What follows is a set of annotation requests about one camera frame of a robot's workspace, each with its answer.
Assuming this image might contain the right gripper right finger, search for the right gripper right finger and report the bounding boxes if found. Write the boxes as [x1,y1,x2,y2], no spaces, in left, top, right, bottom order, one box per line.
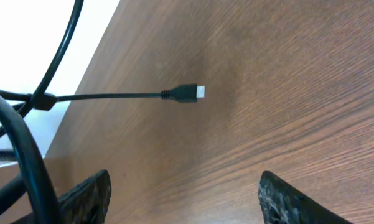
[258,170,350,224]

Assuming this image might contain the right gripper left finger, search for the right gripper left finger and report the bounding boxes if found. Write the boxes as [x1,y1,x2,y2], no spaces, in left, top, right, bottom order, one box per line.
[11,169,113,224]

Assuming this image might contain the thick black USB cable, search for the thick black USB cable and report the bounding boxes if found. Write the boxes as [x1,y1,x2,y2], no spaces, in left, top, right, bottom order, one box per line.
[0,0,85,224]

